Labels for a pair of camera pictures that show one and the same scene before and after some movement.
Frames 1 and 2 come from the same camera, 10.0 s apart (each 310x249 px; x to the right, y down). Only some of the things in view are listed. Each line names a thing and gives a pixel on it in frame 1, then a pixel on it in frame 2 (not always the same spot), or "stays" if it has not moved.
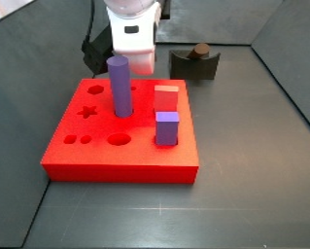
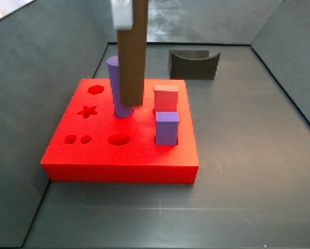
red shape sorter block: [101, 147] stays
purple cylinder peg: [118, 65] stays
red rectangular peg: [166, 98] stays
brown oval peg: [200, 51] -> [133, 55]
